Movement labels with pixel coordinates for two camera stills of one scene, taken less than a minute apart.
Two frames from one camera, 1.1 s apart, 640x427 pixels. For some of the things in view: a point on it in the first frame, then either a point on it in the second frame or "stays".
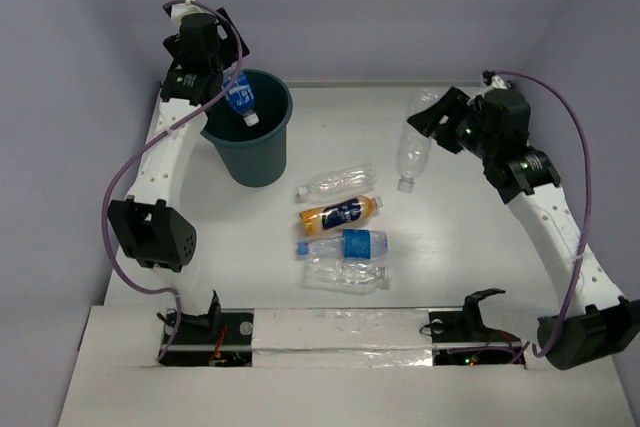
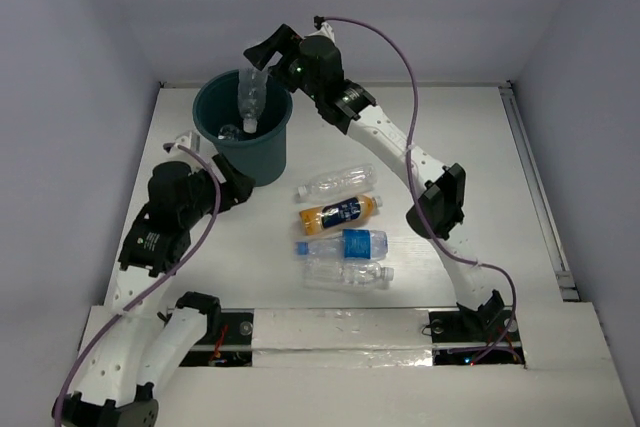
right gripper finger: [427, 119] → [282, 42]
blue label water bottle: [351, 244] stays
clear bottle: [414, 145] → [252, 87]
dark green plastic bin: [253, 156] stays
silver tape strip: [342, 338] stays
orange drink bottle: [338, 214] stays
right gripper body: [466, 131] → [289, 69]
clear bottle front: [354, 276] stays
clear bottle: [349, 182] stays
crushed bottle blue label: [240, 95] → [228, 131]
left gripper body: [232, 40] → [220, 182]
